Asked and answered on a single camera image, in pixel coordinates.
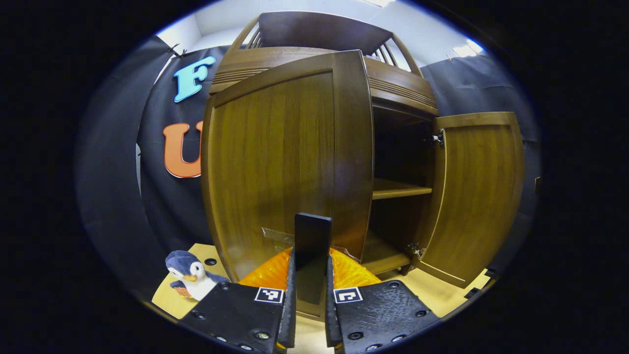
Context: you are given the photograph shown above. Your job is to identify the ceiling light panel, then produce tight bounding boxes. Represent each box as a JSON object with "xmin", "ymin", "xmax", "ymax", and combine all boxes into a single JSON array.
[{"xmin": 452, "ymin": 39, "xmax": 486, "ymax": 58}]

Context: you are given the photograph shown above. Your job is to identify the wooden cabinet drawer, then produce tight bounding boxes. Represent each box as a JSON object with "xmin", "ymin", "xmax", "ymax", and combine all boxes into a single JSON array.
[{"xmin": 209, "ymin": 47, "xmax": 439, "ymax": 116}]

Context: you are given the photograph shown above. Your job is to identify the wooden cabinet shelf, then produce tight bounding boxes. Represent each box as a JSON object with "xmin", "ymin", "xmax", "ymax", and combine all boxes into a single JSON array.
[{"xmin": 372, "ymin": 178, "xmax": 433, "ymax": 200}]

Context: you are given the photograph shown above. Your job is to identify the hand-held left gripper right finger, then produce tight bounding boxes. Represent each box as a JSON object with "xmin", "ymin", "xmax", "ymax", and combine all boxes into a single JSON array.
[{"xmin": 325, "ymin": 247, "xmax": 440, "ymax": 354}]

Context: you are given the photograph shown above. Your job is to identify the wooden shoe cabinet door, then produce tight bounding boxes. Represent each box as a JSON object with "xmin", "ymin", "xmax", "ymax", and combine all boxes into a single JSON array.
[
  {"xmin": 415, "ymin": 112, "xmax": 525, "ymax": 289},
  {"xmin": 200, "ymin": 49, "xmax": 375, "ymax": 320}
]

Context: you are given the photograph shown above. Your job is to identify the wooden double-door shoe cabinet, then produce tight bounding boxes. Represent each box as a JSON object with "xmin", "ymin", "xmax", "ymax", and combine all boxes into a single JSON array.
[{"xmin": 200, "ymin": 11, "xmax": 525, "ymax": 320}]

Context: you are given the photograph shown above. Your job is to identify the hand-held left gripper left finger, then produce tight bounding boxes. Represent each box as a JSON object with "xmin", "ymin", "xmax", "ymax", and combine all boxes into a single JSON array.
[{"xmin": 179, "ymin": 247, "xmax": 297, "ymax": 354}]

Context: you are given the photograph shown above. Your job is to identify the black backdrop cloth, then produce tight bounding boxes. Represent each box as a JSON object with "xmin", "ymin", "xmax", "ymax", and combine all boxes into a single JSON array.
[{"xmin": 74, "ymin": 34, "xmax": 541, "ymax": 300}]

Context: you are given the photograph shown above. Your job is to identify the penguin plush toy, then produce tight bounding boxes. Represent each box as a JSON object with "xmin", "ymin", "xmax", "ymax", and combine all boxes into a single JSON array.
[{"xmin": 165, "ymin": 250, "xmax": 230, "ymax": 301}]

